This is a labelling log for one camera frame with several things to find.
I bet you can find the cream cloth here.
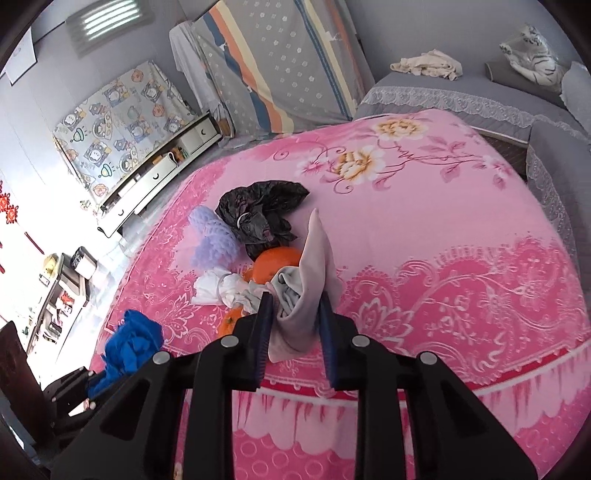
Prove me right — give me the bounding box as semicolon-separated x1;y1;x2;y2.
390;48;464;81

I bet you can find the grey pillow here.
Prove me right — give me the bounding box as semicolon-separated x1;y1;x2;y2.
485;60;566;97

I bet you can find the blue cloth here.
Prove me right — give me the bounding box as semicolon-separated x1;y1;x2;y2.
88;309;164;398

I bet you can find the cartoon printed cloth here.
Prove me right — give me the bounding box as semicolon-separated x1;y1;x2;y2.
52;60;195;204

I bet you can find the white tiger plush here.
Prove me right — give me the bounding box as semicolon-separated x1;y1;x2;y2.
499;23;570;88

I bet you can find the flat ceiling light panel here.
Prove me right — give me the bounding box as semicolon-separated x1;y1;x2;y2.
4;28;38;84

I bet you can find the small orange peel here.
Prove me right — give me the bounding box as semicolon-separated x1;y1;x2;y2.
217;305;245;337

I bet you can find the window blind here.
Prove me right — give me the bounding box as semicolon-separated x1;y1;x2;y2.
65;0;144;58

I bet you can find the purple foam net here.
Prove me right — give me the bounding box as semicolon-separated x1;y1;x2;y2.
188;205;241;271

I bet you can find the grey hanging cloth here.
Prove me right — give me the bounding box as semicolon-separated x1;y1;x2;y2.
168;21;222;116

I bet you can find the pink floral blanket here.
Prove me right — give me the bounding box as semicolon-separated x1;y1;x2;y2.
85;108;591;480

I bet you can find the beige cloth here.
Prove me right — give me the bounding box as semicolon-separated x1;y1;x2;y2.
268;208;345;363

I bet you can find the red paper wall decoration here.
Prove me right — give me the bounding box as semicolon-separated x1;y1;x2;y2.
0;180;17;227

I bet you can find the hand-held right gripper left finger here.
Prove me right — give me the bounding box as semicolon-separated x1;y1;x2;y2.
50;292;275;480

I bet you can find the white lace cushion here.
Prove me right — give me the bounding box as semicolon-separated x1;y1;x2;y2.
560;60;591;123

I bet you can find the orange cloth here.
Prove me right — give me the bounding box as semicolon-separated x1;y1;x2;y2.
242;247;303;284

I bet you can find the white cloth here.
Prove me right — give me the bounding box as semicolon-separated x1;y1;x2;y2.
191;268;273;310

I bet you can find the small trash bin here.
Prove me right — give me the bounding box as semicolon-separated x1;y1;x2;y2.
69;247;99;280

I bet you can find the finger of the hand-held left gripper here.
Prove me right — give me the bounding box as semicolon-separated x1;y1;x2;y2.
55;397;100;423
44;368;90;402

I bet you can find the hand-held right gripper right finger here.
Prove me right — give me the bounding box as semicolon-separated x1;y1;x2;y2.
318;295;539;480

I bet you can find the black cloth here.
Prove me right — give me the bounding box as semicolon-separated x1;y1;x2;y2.
215;181;311;261

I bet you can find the striped cloth wardrobe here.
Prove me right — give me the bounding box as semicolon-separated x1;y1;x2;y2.
191;0;377;137

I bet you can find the cluttered shelf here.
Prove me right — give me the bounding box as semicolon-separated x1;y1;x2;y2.
25;251;93;344

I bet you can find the grey sofa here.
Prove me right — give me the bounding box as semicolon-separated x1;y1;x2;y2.
353;69;591;287

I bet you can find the white TV cabinet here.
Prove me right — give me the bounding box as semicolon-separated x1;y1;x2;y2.
97;113;225;238

